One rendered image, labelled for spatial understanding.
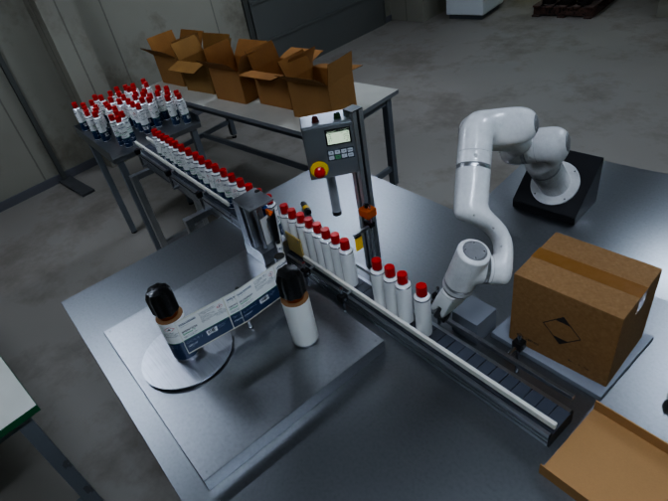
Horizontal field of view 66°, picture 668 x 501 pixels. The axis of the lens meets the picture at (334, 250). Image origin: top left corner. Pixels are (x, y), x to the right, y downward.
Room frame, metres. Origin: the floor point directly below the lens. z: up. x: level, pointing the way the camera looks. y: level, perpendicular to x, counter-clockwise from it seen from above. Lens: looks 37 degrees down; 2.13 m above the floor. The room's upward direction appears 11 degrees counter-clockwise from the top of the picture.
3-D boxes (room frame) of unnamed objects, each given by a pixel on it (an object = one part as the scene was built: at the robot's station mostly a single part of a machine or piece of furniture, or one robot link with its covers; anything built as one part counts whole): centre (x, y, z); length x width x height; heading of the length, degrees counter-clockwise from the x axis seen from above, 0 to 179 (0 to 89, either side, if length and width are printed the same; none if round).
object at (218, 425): (1.28, 0.40, 0.86); 0.80 x 0.67 x 0.05; 33
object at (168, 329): (1.24, 0.55, 1.04); 0.09 x 0.09 x 0.29
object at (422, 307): (1.13, -0.23, 0.98); 0.05 x 0.05 x 0.20
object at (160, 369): (1.24, 0.55, 0.89); 0.31 x 0.31 x 0.01
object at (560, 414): (1.42, -0.05, 0.86); 1.65 x 0.08 x 0.04; 33
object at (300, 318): (1.20, 0.15, 1.03); 0.09 x 0.09 x 0.30
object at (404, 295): (1.20, -0.19, 0.98); 0.05 x 0.05 x 0.20
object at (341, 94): (3.34, -0.12, 0.97); 0.51 x 0.42 x 0.37; 136
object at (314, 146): (1.56, -0.06, 1.38); 0.17 x 0.10 x 0.19; 88
